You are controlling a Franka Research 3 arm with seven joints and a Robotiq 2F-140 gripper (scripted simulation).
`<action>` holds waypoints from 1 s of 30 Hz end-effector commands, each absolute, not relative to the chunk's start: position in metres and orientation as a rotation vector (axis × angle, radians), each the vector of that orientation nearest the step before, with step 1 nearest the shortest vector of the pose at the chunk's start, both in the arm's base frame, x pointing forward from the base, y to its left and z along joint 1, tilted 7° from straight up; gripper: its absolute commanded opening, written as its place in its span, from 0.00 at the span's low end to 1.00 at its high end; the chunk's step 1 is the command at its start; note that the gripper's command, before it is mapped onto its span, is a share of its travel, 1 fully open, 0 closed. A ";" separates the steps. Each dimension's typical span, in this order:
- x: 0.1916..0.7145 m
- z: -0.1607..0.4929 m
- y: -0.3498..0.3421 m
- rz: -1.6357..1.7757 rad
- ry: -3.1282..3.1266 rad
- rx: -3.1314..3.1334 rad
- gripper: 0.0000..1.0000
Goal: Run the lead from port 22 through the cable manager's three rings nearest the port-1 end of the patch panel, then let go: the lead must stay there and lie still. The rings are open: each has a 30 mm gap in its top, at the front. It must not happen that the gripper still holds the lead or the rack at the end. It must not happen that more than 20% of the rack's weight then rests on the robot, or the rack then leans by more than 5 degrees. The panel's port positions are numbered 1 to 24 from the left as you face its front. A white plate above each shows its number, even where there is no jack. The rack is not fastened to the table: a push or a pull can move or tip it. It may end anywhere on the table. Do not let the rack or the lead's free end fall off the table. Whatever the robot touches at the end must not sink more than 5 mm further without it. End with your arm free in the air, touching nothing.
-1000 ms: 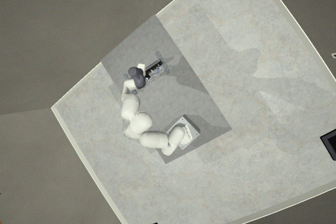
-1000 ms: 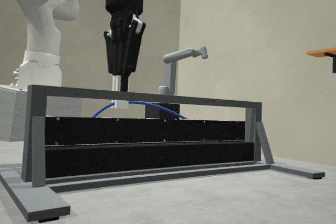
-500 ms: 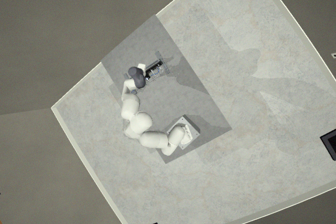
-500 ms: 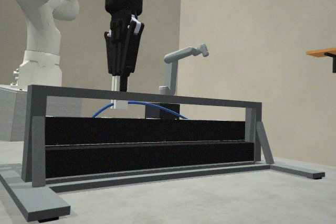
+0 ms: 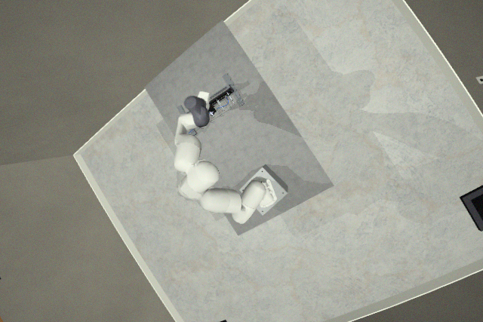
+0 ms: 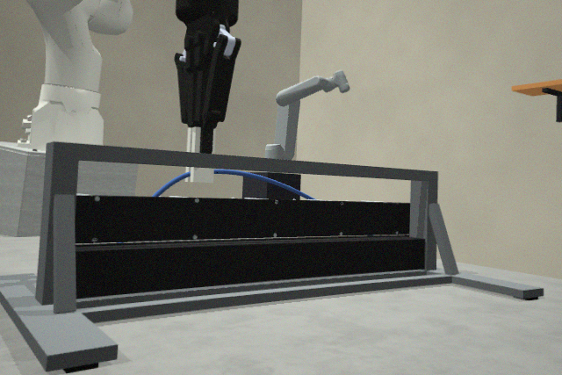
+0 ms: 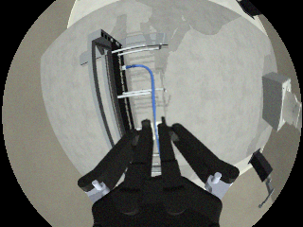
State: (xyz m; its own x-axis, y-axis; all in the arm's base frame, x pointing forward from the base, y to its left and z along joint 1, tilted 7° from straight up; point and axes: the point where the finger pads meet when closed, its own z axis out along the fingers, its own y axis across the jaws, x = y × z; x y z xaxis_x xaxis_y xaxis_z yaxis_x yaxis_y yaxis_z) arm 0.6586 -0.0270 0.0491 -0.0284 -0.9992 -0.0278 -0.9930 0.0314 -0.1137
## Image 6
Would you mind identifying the blue cable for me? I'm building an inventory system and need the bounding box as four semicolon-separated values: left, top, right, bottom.
152;169;315;199

